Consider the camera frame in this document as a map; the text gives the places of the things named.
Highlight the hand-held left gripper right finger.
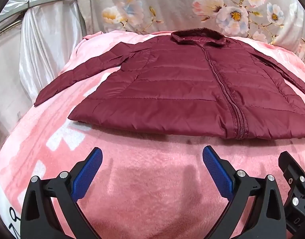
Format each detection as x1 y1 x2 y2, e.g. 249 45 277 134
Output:
202 145 289 239

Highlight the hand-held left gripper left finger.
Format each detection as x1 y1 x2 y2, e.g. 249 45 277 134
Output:
20 147 103 239

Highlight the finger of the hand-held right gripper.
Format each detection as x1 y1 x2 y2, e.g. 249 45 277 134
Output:
278 150 305 210

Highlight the maroon puffer jacket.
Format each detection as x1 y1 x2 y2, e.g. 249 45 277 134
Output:
33 27 305 140

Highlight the pink fleece blanket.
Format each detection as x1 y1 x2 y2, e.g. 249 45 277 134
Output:
0 30 305 239

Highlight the white satin curtain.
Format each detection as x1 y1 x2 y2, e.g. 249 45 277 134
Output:
0 0 86 150

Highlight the grey metal rail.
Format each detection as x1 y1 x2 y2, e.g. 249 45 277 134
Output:
0 0 78 31

